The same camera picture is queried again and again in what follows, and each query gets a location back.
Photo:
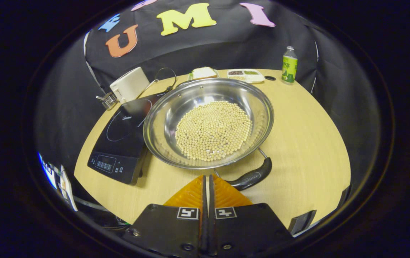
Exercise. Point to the white toaster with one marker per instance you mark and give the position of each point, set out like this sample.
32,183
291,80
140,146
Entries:
129,84

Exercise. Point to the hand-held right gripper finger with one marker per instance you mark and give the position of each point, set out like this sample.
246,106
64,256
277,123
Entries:
212,222
203,222

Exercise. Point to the black induction cooktop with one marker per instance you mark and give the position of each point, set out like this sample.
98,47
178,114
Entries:
119,143

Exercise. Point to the white divided bean tray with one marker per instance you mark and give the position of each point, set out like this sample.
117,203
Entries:
256,77

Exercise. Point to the green tea bottle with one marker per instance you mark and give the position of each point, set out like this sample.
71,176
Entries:
289,68

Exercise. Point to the dark flat panel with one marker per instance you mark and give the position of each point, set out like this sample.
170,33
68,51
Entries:
301,222

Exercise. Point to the white rectangular plate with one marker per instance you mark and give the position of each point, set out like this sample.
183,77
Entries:
190,76

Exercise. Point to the pile of soybeans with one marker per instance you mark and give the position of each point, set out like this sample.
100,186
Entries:
212,130

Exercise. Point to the stainless steel pot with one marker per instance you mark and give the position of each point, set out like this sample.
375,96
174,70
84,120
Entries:
176,107

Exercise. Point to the sandwich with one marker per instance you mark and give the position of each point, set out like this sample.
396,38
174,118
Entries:
204,72

